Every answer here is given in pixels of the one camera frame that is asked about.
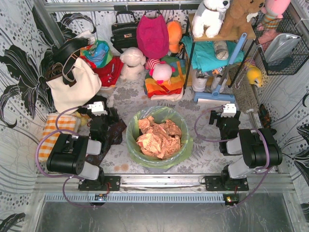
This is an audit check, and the green trash bag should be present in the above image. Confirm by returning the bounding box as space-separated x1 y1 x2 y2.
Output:
126 106 193 161

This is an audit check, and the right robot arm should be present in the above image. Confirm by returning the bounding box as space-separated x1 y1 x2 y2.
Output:
205 109 282 191

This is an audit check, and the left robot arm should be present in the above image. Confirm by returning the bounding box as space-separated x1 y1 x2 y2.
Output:
46 107 126 192

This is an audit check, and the cream canvas tote bag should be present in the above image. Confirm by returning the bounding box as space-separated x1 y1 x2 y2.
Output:
47 58 101 114

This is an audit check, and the blue trash bin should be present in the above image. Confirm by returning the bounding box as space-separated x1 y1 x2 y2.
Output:
135 159 182 174

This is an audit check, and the magenta knit bag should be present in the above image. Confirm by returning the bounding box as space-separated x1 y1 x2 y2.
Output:
137 14 169 59

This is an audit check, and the brown floral necktie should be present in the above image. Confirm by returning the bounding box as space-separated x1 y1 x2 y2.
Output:
85 119 126 166

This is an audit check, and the orange checkered towel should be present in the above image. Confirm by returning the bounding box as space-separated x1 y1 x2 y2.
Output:
38 113 81 162

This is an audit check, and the red cloth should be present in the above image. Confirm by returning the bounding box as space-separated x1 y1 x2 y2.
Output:
93 57 124 87

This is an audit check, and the yellow duck plush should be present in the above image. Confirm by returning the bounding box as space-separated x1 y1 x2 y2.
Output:
244 58 262 87

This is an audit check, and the rainbow striped cloth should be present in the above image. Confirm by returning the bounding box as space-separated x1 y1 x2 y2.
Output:
143 56 186 98

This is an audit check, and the colorful silk scarf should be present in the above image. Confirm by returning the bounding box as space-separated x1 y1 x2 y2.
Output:
80 40 113 69

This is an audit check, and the white fluffy plush toy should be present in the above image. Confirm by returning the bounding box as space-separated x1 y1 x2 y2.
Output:
120 47 146 81

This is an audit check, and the teal folded cloth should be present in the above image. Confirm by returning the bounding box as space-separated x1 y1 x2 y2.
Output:
182 36 244 72

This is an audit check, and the pink pig plush toy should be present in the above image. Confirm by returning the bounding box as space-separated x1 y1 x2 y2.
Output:
145 58 176 84

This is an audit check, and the black leather handbag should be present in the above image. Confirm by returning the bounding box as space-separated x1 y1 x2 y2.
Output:
111 11 139 54

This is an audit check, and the silver foil pouch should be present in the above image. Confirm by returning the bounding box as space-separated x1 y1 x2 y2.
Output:
264 33 302 63

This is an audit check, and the brown bear plush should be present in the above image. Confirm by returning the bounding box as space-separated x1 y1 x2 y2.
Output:
219 0 265 37

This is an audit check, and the orange plush toy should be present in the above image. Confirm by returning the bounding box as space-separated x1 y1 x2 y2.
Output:
167 21 183 53

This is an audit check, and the white dog plush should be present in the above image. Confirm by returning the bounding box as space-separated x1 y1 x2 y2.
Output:
192 0 230 38

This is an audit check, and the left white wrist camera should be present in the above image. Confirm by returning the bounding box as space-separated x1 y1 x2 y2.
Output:
87 101 108 116

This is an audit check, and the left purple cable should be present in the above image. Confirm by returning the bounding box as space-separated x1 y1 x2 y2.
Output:
35 105 107 209

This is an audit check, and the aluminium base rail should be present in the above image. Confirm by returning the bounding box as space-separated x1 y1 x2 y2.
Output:
34 173 295 193

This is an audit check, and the black wire basket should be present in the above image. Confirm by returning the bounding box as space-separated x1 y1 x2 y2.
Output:
252 12 309 76

